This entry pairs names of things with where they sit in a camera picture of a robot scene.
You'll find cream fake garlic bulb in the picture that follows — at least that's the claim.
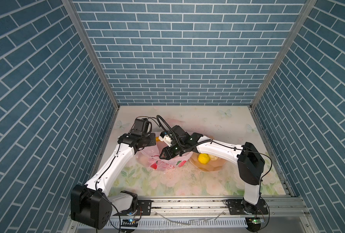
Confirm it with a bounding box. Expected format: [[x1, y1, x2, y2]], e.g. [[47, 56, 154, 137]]
[[208, 154, 219, 161]]

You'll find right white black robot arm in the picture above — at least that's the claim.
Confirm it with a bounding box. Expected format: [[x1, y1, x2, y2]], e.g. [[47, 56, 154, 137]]
[[159, 125, 265, 215]]

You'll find yellow fake lemon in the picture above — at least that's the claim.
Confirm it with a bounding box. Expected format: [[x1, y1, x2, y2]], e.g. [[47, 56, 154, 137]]
[[197, 153, 211, 165]]

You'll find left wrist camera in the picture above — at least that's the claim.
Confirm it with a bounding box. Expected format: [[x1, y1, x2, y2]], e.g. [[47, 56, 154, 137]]
[[130, 118, 152, 136]]

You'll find black mounting plate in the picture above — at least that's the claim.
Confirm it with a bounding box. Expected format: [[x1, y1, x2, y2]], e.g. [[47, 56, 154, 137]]
[[131, 200, 152, 216], [225, 199, 269, 215]]

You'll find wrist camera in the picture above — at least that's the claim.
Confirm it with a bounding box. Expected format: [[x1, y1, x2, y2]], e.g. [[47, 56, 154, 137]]
[[159, 132, 173, 147], [130, 118, 152, 136]]

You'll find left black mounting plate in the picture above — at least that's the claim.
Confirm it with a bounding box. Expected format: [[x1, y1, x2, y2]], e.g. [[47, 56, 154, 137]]
[[131, 200, 152, 216]]

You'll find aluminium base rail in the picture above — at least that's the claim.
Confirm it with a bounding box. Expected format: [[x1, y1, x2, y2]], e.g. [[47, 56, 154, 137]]
[[64, 196, 318, 233]]

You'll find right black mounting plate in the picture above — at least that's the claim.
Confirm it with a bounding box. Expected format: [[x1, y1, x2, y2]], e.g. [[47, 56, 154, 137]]
[[225, 199, 269, 215]]

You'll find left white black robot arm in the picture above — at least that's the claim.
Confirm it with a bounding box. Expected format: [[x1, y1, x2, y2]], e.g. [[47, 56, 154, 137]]
[[70, 133, 156, 230]]

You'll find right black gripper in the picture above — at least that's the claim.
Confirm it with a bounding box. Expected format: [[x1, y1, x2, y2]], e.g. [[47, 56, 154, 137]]
[[157, 141, 185, 160]]

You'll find white ventilation grille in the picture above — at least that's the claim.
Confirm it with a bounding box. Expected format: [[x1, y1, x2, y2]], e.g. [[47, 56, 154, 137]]
[[121, 217, 248, 230]]

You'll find pink plastic bag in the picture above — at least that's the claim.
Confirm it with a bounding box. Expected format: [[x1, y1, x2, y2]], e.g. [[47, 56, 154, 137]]
[[136, 132, 193, 171]]

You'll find peach lotus shaped bowl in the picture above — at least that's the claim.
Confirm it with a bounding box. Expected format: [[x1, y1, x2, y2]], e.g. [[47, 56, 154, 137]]
[[189, 152, 227, 172]]

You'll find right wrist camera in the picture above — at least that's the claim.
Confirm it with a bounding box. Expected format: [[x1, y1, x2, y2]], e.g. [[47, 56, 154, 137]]
[[159, 132, 173, 147]]

